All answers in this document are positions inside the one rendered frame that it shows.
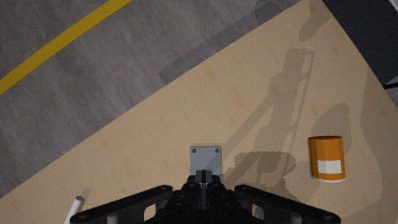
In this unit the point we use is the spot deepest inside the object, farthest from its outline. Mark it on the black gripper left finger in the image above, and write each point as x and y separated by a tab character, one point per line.
130	210

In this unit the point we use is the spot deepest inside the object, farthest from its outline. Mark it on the orange pill bottle with white label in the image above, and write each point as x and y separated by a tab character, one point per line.
327	158

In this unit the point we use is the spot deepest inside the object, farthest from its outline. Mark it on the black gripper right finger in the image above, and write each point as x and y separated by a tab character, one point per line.
277	209

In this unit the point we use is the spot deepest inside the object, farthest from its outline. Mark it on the white toilet paper roll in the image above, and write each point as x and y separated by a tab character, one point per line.
258	213

